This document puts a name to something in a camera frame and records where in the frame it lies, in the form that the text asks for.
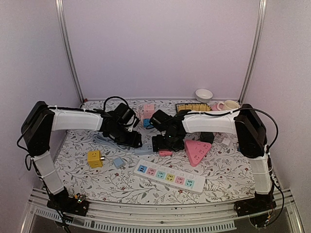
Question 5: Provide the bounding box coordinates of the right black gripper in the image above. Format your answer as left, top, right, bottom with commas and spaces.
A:
152, 132, 184, 151

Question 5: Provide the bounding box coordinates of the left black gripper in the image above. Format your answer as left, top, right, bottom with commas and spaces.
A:
109, 123, 143, 148

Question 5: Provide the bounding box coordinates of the small pink adapter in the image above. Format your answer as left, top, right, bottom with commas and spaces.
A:
159, 150, 173, 157

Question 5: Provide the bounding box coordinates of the light blue power strip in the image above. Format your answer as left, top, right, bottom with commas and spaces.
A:
134, 144, 153, 156

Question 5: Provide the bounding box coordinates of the light blue cube socket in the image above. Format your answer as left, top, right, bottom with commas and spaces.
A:
143, 118, 151, 128

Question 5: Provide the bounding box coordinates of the pink triangular power strip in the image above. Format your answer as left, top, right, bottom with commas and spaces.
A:
185, 140, 212, 167

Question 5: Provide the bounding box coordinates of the pink cube socket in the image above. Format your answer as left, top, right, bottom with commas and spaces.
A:
143, 104, 155, 119

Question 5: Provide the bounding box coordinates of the dark green cube adapter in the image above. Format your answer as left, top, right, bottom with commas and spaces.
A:
199, 132, 215, 144

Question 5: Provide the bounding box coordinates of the white multicolour power strip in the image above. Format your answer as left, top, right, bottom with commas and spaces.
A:
134, 159, 206, 195

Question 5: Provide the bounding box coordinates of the yellow cube socket adapter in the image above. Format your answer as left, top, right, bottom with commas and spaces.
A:
87, 150, 104, 168

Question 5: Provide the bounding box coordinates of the small white charger plug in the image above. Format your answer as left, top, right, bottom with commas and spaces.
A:
222, 138, 231, 147

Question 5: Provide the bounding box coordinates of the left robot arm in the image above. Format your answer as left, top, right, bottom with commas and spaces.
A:
17, 100, 142, 211

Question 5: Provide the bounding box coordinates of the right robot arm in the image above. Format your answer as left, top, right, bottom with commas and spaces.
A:
150, 104, 276, 212

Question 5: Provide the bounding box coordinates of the woven bamboo tray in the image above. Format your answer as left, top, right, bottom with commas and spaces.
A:
179, 103, 211, 112

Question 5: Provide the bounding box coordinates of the pink saucer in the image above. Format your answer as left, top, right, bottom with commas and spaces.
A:
211, 104, 219, 111

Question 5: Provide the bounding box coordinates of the white bowl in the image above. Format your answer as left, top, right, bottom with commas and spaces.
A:
195, 89, 213, 103

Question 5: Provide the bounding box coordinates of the cream mug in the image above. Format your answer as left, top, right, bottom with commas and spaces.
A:
216, 100, 240, 111

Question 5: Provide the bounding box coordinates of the white power strip cable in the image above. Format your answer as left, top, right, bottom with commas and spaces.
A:
204, 183, 231, 202

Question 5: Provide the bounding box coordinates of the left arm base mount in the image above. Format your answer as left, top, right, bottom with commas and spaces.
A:
47, 190, 90, 216

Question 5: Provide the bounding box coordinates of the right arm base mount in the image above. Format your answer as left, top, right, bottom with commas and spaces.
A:
234, 194, 276, 228

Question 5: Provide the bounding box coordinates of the left aluminium frame post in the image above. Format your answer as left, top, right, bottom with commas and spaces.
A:
55, 0, 84, 103

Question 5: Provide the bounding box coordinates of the aluminium frame post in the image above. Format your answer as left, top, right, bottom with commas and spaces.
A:
55, 0, 84, 103
239, 0, 267, 103

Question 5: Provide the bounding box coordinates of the right aluminium frame post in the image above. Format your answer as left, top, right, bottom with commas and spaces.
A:
239, 0, 267, 103

